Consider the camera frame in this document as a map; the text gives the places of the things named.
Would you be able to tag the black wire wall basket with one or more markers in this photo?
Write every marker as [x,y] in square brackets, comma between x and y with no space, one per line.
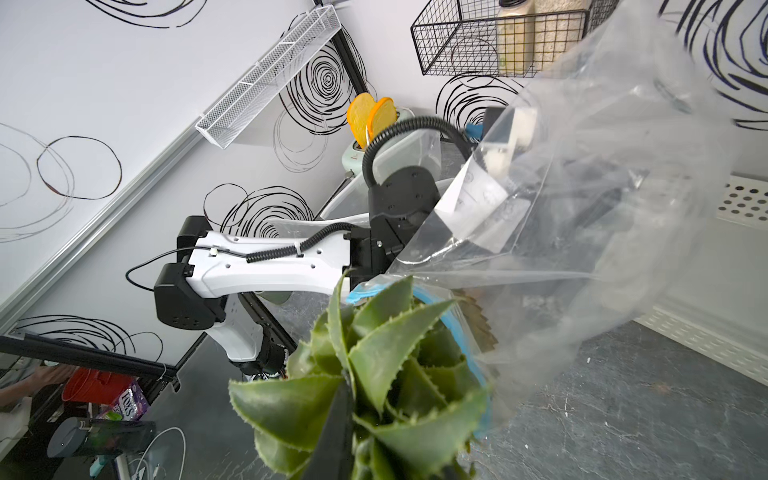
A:
[456,37]

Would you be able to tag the left yellow toast slice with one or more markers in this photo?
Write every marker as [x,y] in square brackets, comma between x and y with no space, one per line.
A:
[357,117]

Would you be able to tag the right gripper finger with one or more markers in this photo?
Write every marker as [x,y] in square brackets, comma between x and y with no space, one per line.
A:
[333,456]

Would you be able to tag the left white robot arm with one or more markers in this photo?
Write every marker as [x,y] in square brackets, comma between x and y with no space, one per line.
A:
[210,285]

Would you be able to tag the yellow toast slice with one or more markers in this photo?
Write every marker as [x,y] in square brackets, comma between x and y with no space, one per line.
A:
[357,117]
[382,116]

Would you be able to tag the white mesh wall shelf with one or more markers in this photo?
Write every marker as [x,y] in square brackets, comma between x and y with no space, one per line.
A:
[226,119]

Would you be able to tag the white-lid spice jar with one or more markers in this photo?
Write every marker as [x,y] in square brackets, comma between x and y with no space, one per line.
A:
[558,25]

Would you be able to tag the red bucket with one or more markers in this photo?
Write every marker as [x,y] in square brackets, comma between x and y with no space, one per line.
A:
[95,386]

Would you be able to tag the right yellow toast slice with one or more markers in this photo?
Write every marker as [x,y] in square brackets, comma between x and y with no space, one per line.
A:
[382,116]

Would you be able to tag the mint green toaster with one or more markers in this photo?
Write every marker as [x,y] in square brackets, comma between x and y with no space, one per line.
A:
[352,157]

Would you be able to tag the dark-lid spice jar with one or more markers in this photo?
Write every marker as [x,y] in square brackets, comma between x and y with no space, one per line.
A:
[515,36]

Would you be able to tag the cream perforated plastic basket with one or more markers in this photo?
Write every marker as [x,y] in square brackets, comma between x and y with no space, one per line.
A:
[718,307]

